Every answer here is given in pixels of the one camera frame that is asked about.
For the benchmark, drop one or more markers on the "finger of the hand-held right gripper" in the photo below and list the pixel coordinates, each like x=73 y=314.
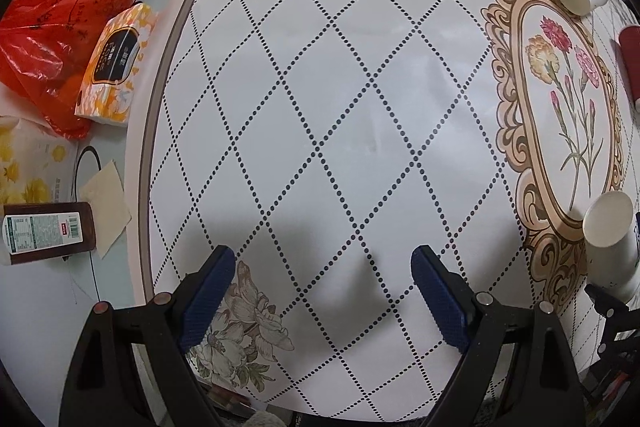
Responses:
x=607 y=299

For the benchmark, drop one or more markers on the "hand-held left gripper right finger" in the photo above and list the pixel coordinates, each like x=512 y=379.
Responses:
x=440 y=297

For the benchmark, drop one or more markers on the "diamond patterned floral table cover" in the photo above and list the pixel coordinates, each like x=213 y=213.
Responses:
x=350 y=132

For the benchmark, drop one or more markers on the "beige paper napkin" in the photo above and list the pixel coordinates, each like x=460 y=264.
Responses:
x=107 y=207

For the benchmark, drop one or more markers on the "orange floral tissue pack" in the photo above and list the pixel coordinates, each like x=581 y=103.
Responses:
x=115 y=64

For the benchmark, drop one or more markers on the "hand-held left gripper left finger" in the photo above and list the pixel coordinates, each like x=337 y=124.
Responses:
x=207 y=297

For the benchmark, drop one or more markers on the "red plastic bag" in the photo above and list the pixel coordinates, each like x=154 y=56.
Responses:
x=47 y=42

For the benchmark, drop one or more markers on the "yellow floral package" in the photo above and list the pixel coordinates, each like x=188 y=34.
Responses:
x=27 y=162

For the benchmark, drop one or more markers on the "brown bottle with white label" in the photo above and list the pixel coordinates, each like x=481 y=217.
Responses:
x=47 y=232

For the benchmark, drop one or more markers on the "red cup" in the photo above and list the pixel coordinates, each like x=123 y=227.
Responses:
x=631 y=62

